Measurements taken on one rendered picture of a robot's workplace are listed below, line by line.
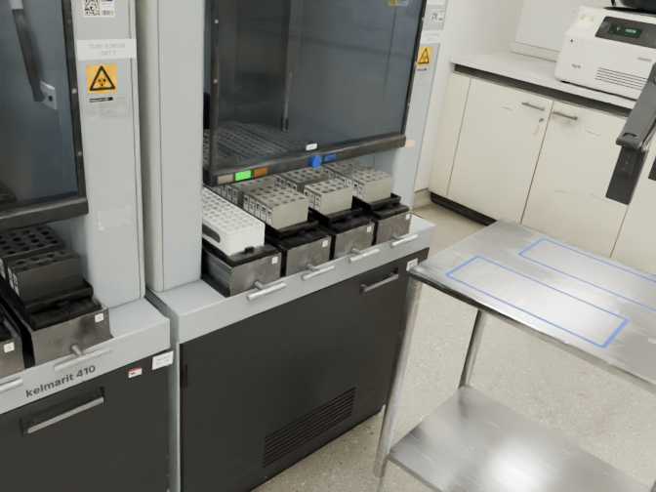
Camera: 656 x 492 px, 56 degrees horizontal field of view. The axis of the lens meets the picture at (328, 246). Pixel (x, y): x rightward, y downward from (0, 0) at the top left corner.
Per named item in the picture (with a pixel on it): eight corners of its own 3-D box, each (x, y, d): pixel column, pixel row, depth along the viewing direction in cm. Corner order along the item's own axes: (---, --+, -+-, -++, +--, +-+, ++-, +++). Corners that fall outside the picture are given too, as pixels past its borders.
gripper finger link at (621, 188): (649, 149, 73) (647, 150, 72) (630, 204, 76) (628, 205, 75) (625, 143, 75) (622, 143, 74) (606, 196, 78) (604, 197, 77)
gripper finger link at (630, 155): (645, 135, 72) (635, 139, 70) (632, 176, 74) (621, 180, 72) (633, 132, 73) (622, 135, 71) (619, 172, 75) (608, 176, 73)
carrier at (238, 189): (267, 198, 160) (269, 177, 157) (272, 201, 159) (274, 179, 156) (231, 207, 152) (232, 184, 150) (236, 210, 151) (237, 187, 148)
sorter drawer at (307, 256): (139, 181, 184) (138, 151, 179) (180, 173, 192) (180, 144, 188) (297, 286, 138) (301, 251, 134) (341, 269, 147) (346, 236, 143)
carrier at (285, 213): (302, 217, 151) (304, 194, 149) (307, 221, 150) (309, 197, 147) (265, 227, 144) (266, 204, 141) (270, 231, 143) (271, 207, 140)
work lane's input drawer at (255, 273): (89, 189, 174) (86, 159, 170) (134, 181, 183) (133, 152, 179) (241, 307, 129) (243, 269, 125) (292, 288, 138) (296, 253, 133)
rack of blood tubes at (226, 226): (157, 211, 150) (156, 186, 147) (192, 202, 157) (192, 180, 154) (227, 261, 132) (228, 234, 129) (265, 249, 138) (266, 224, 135)
